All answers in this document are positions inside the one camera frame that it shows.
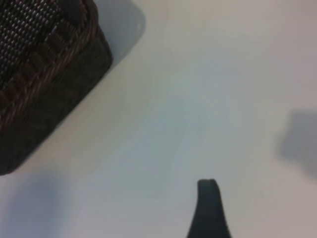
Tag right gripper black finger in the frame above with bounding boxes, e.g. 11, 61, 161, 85
186, 178, 234, 238

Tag dark brown wicker basket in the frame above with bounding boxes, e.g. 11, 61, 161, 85
0, 0, 114, 176

